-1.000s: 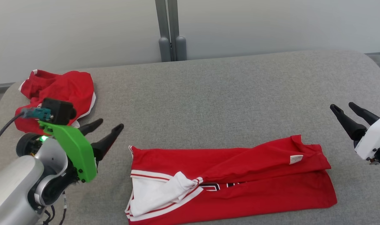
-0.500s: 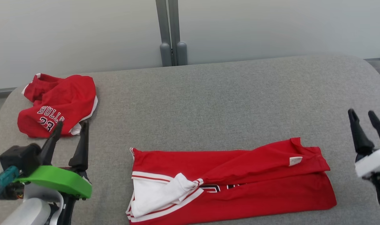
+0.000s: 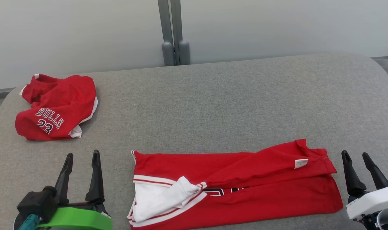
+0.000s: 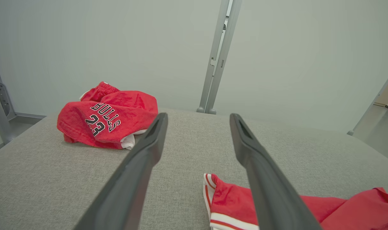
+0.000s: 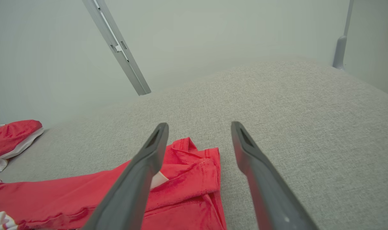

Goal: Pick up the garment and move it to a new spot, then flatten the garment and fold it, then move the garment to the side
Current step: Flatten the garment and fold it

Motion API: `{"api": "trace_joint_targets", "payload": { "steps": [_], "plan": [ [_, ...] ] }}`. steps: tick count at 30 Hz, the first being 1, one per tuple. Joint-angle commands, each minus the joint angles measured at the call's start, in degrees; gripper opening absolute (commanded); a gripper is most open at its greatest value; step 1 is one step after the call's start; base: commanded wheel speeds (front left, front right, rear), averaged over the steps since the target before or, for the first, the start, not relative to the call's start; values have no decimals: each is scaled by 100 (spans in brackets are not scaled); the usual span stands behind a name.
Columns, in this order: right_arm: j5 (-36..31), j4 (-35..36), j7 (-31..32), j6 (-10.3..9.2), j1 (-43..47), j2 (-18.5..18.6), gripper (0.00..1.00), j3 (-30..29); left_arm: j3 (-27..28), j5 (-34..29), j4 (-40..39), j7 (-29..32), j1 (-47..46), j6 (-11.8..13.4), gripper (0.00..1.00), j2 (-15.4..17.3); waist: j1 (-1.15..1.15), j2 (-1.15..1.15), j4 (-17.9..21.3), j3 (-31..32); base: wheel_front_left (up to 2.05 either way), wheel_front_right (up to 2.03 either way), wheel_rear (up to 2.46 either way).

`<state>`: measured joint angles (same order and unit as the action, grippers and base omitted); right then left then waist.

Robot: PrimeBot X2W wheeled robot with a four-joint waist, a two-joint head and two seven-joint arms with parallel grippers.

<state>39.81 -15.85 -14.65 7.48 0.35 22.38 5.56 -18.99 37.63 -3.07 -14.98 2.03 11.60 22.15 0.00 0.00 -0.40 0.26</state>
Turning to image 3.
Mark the grey metal partition post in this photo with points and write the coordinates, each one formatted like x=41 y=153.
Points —
x=165 y=32
x=181 y=32

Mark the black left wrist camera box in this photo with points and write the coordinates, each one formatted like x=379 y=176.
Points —
x=37 y=201

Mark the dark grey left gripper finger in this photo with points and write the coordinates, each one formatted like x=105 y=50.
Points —
x=95 y=182
x=63 y=182

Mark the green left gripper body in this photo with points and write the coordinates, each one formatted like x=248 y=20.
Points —
x=76 y=218

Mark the red Bulls 23 shorts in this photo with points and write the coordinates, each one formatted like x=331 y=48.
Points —
x=60 y=102

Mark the teal left camera connector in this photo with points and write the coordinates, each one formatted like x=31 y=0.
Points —
x=28 y=223

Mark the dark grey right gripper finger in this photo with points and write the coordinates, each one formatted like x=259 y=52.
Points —
x=352 y=179
x=377 y=175

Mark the red white basketball jersey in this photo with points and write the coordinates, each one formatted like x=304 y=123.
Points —
x=261 y=198

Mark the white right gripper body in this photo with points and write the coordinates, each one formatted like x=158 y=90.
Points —
x=372 y=201

